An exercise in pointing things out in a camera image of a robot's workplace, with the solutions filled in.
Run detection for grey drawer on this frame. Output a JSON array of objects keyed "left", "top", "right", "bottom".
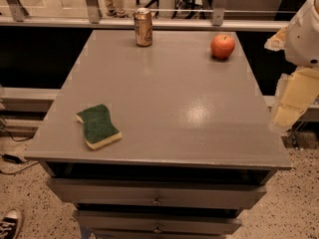
[
  {"left": 47, "top": 178, "right": 266, "bottom": 209},
  {"left": 74, "top": 211, "right": 241, "bottom": 234}
]

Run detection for grey drawer cabinet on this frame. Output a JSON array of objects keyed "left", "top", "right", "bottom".
[{"left": 26, "top": 30, "right": 291, "bottom": 239}]

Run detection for upper grey drawer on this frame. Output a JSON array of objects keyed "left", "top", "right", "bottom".
[{"left": 47, "top": 178, "right": 266, "bottom": 209}]

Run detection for person legs in background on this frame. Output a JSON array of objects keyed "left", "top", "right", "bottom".
[{"left": 105, "top": 0, "right": 128, "bottom": 18}]

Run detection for gold soda can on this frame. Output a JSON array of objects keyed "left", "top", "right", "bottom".
[{"left": 134, "top": 8, "right": 153, "bottom": 47}]

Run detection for lower grey drawer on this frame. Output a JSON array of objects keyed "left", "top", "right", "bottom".
[{"left": 74, "top": 211, "right": 241, "bottom": 234}]

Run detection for black white sneaker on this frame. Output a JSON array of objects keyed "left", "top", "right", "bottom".
[{"left": 0, "top": 209, "right": 23, "bottom": 239}]

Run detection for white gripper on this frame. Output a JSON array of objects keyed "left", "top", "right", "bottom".
[{"left": 264, "top": 0, "right": 319, "bottom": 132}]

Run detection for red apple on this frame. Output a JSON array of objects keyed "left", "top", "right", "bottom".
[{"left": 210, "top": 34, "right": 235, "bottom": 60}]

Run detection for green yellow sponge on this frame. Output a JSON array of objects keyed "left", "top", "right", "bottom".
[{"left": 77, "top": 105, "right": 122, "bottom": 150}]

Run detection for metal glass railing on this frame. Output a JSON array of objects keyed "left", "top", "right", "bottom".
[{"left": 0, "top": 0, "right": 284, "bottom": 31}]

